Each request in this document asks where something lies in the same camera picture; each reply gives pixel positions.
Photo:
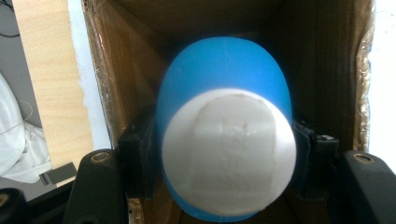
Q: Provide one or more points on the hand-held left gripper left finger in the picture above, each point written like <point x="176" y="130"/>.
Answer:
<point x="138" y="155"/>

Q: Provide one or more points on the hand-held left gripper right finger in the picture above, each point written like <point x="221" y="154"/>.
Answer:
<point x="314" y="161"/>

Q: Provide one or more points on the blue bottle with white cap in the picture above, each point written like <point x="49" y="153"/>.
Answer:
<point x="227" y="130"/>

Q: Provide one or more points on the brown cardboard box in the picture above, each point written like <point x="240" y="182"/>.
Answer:
<point x="124" y="62"/>

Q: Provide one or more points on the dark grey flat object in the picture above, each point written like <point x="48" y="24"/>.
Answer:
<point x="59" y="173"/>

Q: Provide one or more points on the light wooden board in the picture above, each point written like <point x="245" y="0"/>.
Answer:
<point x="53" y="77"/>

